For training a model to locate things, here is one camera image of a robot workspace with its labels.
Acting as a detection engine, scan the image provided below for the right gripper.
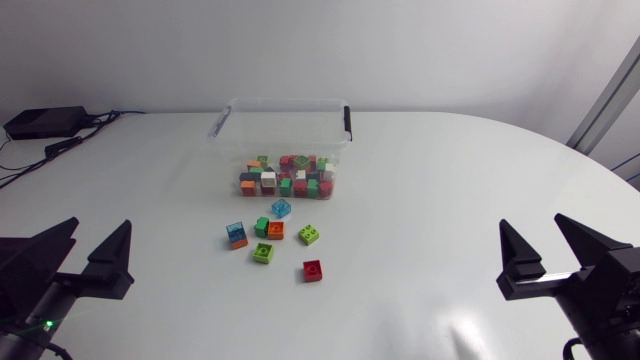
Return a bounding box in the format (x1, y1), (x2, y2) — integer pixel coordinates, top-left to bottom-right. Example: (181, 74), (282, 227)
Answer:
(495, 212), (640, 347)

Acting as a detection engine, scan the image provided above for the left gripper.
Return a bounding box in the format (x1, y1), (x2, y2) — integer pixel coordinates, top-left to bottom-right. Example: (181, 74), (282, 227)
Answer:
(0, 216), (136, 347)

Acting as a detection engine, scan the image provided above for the clear plastic container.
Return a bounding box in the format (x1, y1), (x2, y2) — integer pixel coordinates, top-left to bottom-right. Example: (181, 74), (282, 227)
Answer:
(207, 97), (354, 202)

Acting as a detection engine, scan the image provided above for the pile of toy bricks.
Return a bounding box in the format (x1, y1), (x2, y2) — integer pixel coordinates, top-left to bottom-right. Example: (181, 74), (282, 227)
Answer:
(248, 154), (326, 184)

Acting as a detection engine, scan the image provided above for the black power brick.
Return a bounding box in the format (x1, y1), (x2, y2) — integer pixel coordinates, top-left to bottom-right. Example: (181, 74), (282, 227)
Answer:
(2, 105), (92, 141)

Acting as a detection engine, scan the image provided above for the clear blue toy brick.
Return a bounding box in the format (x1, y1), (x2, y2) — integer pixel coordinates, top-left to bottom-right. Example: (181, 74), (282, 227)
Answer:
(225, 221), (247, 243)
(271, 198), (293, 219)

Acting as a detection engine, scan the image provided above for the black cable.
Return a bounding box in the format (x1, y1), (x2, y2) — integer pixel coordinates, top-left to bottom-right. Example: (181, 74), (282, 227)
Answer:
(0, 110), (124, 191)

